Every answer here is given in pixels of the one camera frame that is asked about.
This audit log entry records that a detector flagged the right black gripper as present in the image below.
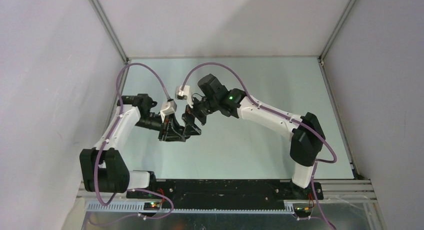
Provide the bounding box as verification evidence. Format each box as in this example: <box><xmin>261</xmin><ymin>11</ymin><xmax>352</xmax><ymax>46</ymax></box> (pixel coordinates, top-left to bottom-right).
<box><xmin>182</xmin><ymin>92</ymin><xmax>219</xmax><ymax>136</ymax></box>

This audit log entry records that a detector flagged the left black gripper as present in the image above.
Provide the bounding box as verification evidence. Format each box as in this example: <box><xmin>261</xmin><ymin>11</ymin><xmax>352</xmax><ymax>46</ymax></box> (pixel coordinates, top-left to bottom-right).
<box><xmin>134</xmin><ymin>113</ymin><xmax>186</xmax><ymax>142</ymax></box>

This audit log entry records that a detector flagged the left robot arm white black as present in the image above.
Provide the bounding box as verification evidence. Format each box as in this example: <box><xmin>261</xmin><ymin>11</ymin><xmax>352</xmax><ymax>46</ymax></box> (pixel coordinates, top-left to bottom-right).
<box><xmin>79</xmin><ymin>94</ymin><xmax>190</xmax><ymax>198</ymax></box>

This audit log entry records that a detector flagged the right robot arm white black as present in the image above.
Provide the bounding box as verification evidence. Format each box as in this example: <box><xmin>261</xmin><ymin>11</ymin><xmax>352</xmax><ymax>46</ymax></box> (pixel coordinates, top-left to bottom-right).
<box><xmin>175</xmin><ymin>74</ymin><xmax>326</xmax><ymax>199</ymax></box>

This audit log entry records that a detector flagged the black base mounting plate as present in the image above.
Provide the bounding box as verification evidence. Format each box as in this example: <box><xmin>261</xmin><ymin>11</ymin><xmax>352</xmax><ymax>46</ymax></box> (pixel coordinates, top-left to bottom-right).
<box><xmin>126</xmin><ymin>179</ymin><xmax>324</xmax><ymax>210</ymax></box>

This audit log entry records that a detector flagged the left controller board with leds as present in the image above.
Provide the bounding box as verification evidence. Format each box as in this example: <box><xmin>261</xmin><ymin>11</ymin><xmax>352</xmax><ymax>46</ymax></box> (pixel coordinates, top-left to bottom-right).
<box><xmin>143</xmin><ymin>202</ymin><xmax>162</xmax><ymax>211</ymax></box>

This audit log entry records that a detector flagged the controller board with leds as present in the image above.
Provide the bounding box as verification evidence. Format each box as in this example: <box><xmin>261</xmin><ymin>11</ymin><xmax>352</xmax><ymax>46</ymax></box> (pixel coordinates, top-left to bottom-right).
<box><xmin>294</xmin><ymin>207</ymin><xmax>314</xmax><ymax>218</ymax></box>
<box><xmin>143</xmin><ymin>202</ymin><xmax>162</xmax><ymax>211</ymax></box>

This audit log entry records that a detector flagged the right controller board with leds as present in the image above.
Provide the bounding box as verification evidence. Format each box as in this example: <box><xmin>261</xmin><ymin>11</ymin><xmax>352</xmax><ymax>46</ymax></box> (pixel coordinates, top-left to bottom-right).
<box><xmin>294</xmin><ymin>207</ymin><xmax>314</xmax><ymax>218</ymax></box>

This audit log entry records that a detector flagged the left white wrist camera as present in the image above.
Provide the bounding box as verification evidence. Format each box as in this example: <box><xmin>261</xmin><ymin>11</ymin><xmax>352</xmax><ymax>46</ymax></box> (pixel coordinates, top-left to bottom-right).
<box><xmin>159</xmin><ymin>99</ymin><xmax>177</xmax><ymax>122</ymax></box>

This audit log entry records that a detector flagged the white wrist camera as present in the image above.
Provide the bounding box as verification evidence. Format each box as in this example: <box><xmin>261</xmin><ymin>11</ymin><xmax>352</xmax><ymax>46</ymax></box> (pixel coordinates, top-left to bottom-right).
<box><xmin>175</xmin><ymin>85</ymin><xmax>194</xmax><ymax>108</ymax></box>
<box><xmin>159</xmin><ymin>99</ymin><xmax>177</xmax><ymax>122</ymax></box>

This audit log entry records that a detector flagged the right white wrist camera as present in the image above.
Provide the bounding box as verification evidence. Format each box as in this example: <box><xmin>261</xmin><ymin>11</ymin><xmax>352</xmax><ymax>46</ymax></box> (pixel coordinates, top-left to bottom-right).
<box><xmin>175</xmin><ymin>85</ymin><xmax>194</xmax><ymax>108</ymax></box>

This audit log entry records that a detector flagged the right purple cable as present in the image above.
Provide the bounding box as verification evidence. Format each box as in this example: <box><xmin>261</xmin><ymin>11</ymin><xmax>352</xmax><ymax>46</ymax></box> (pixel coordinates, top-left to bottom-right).
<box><xmin>180</xmin><ymin>62</ymin><xmax>338</xmax><ymax>230</ymax></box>

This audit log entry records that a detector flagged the purple cable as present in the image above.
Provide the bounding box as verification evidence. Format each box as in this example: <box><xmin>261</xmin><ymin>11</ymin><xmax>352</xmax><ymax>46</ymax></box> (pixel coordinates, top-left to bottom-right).
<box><xmin>87</xmin><ymin>63</ymin><xmax>175</xmax><ymax>220</ymax></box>
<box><xmin>180</xmin><ymin>62</ymin><xmax>338</xmax><ymax>230</ymax></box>

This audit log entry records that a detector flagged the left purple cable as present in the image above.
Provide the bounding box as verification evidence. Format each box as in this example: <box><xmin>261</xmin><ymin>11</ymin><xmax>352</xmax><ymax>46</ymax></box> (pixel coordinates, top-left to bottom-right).
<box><xmin>87</xmin><ymin>63</ymin><xmax>175</xmax><ymax>220</ymax></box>

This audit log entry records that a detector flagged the grey slotted cable duct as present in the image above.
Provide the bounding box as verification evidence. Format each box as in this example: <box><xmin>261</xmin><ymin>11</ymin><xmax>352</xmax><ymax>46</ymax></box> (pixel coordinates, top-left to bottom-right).
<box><xmin>86</xmin><ymin>201</ymin><xmax>295</xmax><ymax>214</ymax></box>

